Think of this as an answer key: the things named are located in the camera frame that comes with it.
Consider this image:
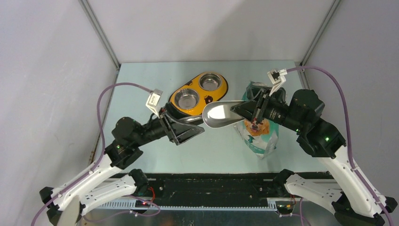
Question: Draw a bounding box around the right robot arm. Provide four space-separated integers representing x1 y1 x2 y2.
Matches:
231 89 398 226

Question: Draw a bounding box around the steel bowl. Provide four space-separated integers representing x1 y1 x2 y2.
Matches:
174 89 199 110
199 73 222 91

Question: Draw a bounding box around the left steel bowl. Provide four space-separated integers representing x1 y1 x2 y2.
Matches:
174 89 199 110

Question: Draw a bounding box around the grey slotted cable duct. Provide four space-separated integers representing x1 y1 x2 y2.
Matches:
96 199 277 211

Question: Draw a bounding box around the green pet food bag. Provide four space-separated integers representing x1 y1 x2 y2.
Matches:
233 81 279 160

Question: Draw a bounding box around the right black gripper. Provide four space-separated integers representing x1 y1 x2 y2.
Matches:
231 87 305 133

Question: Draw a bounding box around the right steel bowl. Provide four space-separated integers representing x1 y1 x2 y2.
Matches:
199 73 222 91

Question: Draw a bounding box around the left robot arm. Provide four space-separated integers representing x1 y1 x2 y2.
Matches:
40 102 205 226

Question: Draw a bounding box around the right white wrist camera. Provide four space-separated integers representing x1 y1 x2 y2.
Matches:
267 69 287 96

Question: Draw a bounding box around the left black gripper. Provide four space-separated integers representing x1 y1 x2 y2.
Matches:
133 101 204 147

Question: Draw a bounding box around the yellow double bowl feeder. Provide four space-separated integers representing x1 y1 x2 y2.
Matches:
168 72 229 115

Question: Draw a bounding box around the metal food scoop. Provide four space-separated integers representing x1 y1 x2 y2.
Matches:
177 100 245 129

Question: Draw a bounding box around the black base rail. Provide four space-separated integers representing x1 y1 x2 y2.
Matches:
118 172 304 208

